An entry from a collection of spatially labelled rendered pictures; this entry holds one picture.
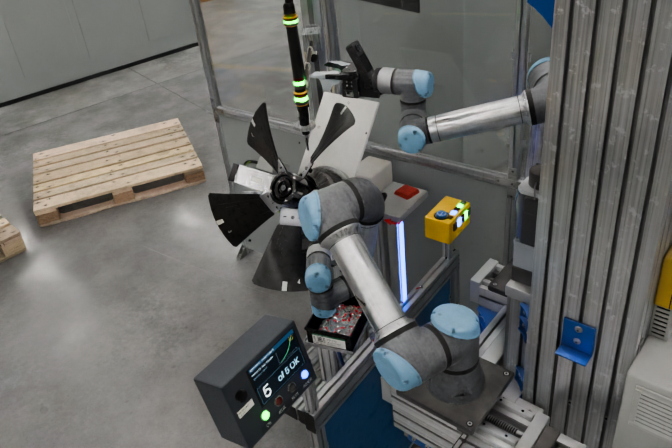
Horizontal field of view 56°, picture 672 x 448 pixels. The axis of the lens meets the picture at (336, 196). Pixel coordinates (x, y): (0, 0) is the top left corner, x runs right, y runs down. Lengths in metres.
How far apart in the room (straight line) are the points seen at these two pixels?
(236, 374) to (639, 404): 0.90
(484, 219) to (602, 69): 1.61
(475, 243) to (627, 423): 1.40
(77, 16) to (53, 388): 4.72
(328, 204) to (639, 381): 0.80
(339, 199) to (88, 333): 2.46
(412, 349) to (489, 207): 1.34
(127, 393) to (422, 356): 2.13
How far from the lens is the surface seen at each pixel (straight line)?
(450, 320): 1.57
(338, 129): 2.18
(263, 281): 2.24
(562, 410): 1.82
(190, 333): 3.59
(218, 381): 1.54
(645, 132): 1.30
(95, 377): 3.56
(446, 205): 2.33
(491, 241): 2.85
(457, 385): 1.67
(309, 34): 2.58
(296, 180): 2.20
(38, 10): 7.36
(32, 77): 7.47
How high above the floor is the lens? 2.34
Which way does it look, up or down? 32 degrees down
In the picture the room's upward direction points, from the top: 7 degrees counter-clockwise
